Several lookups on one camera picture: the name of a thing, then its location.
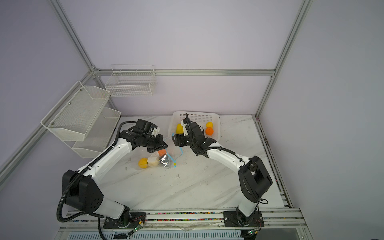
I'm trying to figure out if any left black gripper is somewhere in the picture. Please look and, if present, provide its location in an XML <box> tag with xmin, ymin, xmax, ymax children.
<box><xmin>142</xmin><ymin>134</ymin><xmax>168</xmax><ymax>153</ymax></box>

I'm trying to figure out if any orange tangerine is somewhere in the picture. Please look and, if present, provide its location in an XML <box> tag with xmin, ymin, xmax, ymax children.
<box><xmin>158</xmin><ymin>149</ymin><xmax>167</xmax><ymax>157</ymax></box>
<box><xmin>205</xmin><ymin>127</ymin><xmax>214</xmax><ymax>136</ymax></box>

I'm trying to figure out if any yellow green mango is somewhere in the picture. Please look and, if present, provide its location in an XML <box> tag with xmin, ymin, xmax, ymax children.
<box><xmin>176</xmin><ymin>124</ymin><xmax>184</xmax><ymax>134</ymax></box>

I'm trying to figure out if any yellow peach fruit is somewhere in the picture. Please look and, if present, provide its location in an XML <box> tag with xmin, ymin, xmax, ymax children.
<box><xmin>138</xmin><ymin>158</ymin><xmax>149</xmax><ymax>169</ymax></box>

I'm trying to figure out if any white garlic bulb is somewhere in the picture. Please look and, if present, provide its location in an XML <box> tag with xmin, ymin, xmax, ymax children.
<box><xmin>147</xmin><ymin>155</ymin><xmax>159</xmax><ymax>167</ymax></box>

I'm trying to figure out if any dark avocado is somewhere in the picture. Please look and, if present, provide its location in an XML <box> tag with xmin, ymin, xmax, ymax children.
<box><xmin>159</xmin><ymin>155</ymin><xmax>170</xmax><ymax>168</ymax></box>

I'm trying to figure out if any clear zip top bag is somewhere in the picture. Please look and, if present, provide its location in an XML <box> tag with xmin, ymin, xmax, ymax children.
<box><xmin>138</xmin><ymin>137</ymin><xmax>184</xmax><ymax>169</ymax></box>

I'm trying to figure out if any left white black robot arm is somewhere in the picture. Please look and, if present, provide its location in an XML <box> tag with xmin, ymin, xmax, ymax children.
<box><xmin>56</xmin><ymin>119</ymin><xmax>168</xmax><ymax>228</ymax></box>

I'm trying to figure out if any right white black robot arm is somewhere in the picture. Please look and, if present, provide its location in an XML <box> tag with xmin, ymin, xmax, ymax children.
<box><xmin>172</xmin><ymin>118</ymin><xmax>273</xmax><ymax>227</ymax></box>

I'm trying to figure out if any white perforated plastic basket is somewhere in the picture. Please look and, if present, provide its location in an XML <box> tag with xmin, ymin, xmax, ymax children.
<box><xmin>167</xmin><ymin>111</ymin><xmax>222</xmax><ymax>143</ymax></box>

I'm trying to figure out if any white mesh two-tier shelf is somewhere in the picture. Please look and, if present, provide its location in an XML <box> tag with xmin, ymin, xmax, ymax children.
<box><xmin>41</xmin><ymin>82</ymin><xmax>121</xmax><ymax>159</ymax></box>

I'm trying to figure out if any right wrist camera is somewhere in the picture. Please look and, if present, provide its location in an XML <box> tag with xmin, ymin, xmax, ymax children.
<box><xmin>180</xmin><ymin>120</ymin><xmax>189</xmax><ymax>136</ymax></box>

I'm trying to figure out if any white wire wall basket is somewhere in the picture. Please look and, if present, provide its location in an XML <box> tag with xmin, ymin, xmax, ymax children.
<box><xmin>105</xmin><ymin>65</ymin><xmax>157</xmax><ymax>97</ymax></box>

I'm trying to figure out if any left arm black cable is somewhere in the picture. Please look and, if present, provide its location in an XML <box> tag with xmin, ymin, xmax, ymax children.
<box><xmin>56</xmin><ymin>120</ymin><xmax>137</xmax><ymax>240</ymax></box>

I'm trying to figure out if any aluminium front rail base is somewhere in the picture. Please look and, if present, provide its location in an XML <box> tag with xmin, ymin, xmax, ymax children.
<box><xmin>55</xmin><ymin>208</ymin><xmax>313</xmax><ymax>240</ymax></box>

